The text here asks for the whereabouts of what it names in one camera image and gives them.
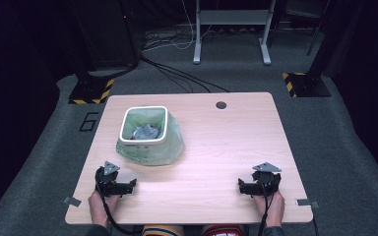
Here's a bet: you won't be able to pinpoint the black yellow striped base plate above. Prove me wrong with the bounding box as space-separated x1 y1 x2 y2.
282 71 332 99
67 73 116 105

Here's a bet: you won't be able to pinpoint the black floor cables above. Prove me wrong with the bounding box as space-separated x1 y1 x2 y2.
140 54 231 94

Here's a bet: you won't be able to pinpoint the white floor cables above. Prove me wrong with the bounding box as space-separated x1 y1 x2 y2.
142 0 213 53

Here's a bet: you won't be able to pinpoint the person's left hand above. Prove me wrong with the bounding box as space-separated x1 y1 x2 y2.
88 190 121 228

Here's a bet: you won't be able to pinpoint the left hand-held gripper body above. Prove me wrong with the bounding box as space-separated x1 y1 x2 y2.
94 160 132 198

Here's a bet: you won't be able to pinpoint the green plastic trash bag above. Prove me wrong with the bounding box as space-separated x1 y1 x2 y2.
115 107 187 167

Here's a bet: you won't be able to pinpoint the white metal desk frame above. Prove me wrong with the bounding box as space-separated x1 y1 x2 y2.
192 0 278 66

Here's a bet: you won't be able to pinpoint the white rectangular bin ring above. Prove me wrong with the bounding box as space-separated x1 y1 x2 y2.
119 105 169 146

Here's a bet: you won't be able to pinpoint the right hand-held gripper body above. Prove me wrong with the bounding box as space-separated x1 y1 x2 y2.
245 161 283 198

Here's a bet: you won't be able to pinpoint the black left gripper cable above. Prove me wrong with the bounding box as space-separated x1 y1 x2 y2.
94 175 137 236

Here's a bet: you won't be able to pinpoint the grey tape strip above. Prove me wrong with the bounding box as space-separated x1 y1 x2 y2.
295 198 321 209
61 196 83 208

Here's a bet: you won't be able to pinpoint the black floor stand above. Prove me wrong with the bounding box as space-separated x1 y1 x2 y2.
68 0 143 79
306 0 353 81

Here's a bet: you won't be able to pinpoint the person's right hand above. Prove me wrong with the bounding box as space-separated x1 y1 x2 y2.
253 191 286 228

